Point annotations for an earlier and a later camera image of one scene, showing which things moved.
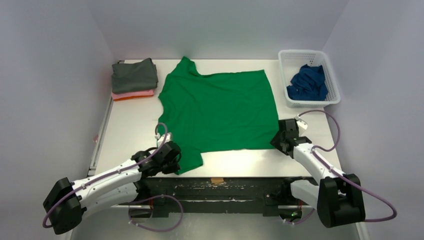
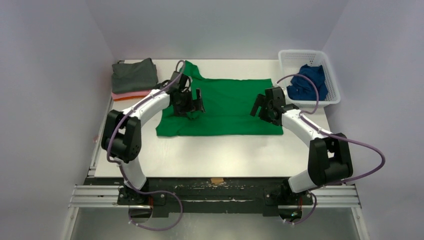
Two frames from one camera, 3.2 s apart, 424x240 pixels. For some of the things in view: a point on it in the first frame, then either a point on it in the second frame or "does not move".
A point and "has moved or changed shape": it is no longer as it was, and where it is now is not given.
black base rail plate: x=211 y=195 does not move
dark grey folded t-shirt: x=133 y=77 does not move
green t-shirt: x=201 y=114 has moved or changed shape
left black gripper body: x=169 y=167 to x=185 y=104
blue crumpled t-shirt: x=309 y=84 does not move
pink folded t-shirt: x=147 y=92 does not move
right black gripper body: x=282 y=139 to x=263 y=108
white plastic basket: x=292 y=61 does not move
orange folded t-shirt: x=130 y=97 does not move
